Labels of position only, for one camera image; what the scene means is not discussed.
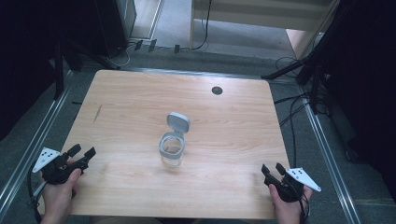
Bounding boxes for clear jar with grey lid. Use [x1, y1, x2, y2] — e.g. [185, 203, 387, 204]
[158, 111, 191, 169]

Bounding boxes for black metal stand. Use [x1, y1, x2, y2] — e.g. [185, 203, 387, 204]
[261, 0, 396, 116]
[46, 0, 138, 101]

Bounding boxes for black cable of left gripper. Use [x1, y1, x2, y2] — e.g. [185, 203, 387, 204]
[26, 169, 45, 224]

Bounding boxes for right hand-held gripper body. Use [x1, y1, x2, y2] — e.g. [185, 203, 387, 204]
[263, 167, 322, 203]

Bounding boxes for white floor cable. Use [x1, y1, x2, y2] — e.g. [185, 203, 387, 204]
[106, 43, 138, 70]

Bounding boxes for black hanging cable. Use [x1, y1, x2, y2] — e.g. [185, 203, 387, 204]
[178, 0, 213, 52]

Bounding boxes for person's left hand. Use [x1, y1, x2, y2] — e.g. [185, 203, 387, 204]
[39, 158, 82, 224]

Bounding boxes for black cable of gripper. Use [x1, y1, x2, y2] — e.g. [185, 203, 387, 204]
[26, 169, 45, 224]
[289, 180, 311, 224]

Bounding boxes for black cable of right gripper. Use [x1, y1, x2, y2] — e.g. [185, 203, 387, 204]
[289, 180, 311, 224]

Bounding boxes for person's right hand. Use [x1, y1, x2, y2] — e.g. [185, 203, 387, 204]
[268, 183, 314, 224]

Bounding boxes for black floor cables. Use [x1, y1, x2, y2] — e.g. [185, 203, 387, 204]
[273, 55, 331, 171]

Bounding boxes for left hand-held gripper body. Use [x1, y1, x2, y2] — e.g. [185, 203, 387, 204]
[32, 147, 86, 186]

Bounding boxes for aluminium floor rail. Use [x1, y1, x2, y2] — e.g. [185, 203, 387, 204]
[0, 69, 76, 213]
[300, 87, 362, 224]

